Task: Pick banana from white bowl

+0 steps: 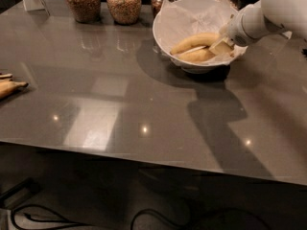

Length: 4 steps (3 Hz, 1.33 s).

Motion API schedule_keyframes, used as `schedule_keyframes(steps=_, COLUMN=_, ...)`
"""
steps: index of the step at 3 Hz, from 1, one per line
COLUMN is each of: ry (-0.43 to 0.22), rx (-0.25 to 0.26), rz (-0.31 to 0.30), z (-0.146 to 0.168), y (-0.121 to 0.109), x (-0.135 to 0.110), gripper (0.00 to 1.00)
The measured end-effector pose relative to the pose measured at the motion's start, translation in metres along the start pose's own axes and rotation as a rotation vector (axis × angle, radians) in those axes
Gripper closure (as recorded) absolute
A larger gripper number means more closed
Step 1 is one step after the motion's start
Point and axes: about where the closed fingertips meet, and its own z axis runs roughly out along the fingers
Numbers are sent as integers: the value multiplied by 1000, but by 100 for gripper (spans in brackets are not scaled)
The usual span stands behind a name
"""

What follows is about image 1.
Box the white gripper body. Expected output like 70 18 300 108
225 1 286 47

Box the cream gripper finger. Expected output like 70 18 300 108
219 24 228 38
209 37 234 55

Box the yellow banana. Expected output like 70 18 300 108
178 48 215 62
170 33 220 55

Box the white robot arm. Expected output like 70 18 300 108
209 0 307 55

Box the white bowl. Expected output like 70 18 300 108
152 0 248 75

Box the white paper liner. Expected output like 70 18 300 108
155 0 248 66

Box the left glass jar of grains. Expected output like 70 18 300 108
65 0 101 23

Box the black cable on floor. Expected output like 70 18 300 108
9 203 270 230

